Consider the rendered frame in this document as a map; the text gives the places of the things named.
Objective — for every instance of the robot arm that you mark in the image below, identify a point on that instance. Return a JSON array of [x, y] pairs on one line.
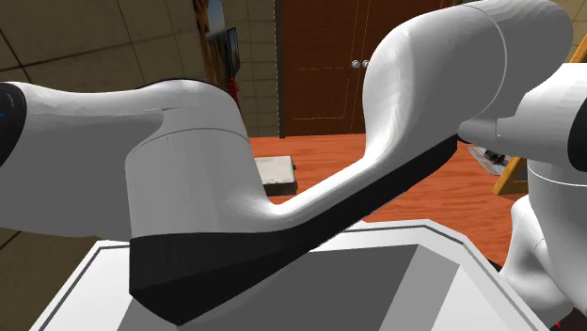
[[426, 73]]

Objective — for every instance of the flat grey white box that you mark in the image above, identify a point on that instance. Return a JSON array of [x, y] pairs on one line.
[[274, 170]]

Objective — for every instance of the brown double door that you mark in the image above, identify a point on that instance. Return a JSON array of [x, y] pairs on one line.
[[321, 50]]

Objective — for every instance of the white grey angular furniture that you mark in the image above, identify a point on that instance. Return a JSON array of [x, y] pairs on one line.
[[390, 286]]

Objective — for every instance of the grey patterned flat mat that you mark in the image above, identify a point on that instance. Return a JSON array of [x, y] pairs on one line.
[[481, 157]]

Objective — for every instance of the dark wall picture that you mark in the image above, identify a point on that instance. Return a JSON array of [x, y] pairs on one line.
[[233, 49]]

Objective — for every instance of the yellow wooden frame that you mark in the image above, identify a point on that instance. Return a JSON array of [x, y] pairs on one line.
[[508, 179]]

